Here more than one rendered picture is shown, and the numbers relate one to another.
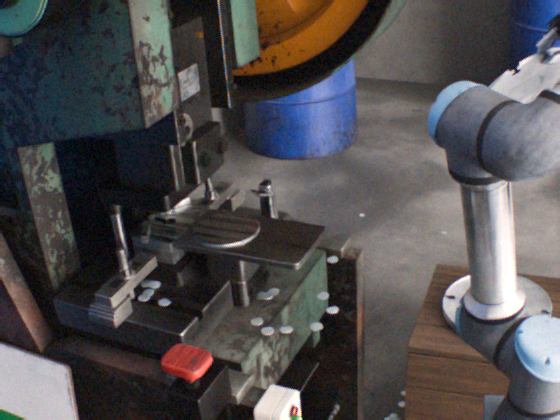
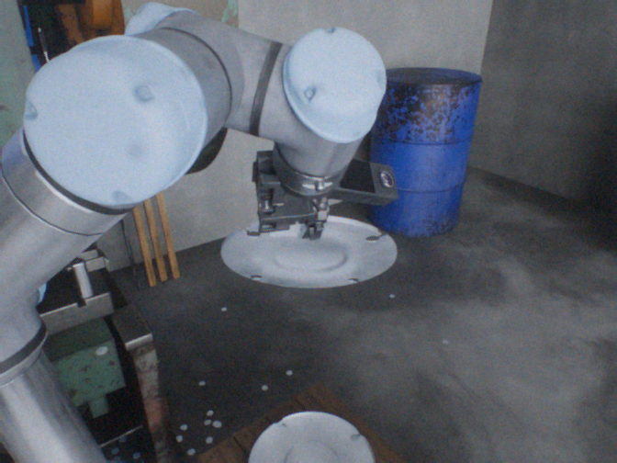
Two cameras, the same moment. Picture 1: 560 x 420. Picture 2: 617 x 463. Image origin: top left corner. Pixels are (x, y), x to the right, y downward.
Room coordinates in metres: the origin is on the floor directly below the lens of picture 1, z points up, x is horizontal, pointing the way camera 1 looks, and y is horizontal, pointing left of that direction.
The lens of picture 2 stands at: (0.76, -0.86, 1.34)
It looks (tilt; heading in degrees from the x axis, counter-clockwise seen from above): 28 degrees down; 27
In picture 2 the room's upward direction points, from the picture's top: straight up
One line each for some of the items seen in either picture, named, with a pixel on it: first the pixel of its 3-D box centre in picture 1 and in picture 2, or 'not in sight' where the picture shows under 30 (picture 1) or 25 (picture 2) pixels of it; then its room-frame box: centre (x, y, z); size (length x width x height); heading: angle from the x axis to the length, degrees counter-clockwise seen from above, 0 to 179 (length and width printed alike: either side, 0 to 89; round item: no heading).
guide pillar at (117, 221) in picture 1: (117, 225); not in sight; (1.17, 0.29, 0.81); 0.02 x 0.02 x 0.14; 62
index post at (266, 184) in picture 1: (268, 201); (81, 276); (1.32, 0.01, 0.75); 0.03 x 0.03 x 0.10; 62
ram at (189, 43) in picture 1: (168, 96); not in sight; (1.20, 0.16, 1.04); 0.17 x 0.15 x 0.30; 62
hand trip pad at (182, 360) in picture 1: (189, 375); not in sight; (0.82, 0.15, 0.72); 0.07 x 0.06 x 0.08; 62
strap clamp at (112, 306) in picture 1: (122, 276); not in sight; (1.07, 0.28, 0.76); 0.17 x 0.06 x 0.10; 152
